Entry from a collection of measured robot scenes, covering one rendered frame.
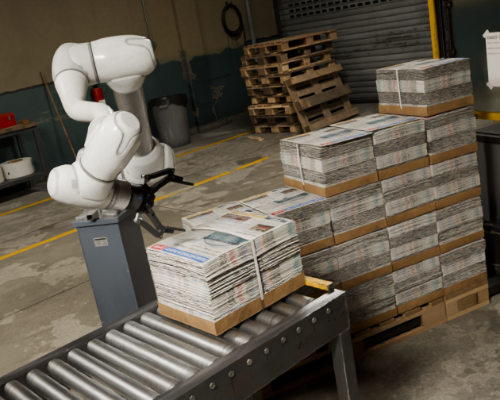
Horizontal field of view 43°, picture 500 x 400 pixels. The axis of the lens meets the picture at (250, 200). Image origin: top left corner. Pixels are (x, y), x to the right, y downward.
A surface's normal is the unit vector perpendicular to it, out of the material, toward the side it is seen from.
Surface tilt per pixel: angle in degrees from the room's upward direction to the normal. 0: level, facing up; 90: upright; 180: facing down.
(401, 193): 90
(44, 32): 90
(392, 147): 90
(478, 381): 0
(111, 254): 90
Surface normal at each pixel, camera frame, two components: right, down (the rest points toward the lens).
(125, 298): -0.22, 0.30
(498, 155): -0.89, 0.26
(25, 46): 0.67, 0.08
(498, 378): -0.18, -0.95
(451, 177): 0.43, 0.17
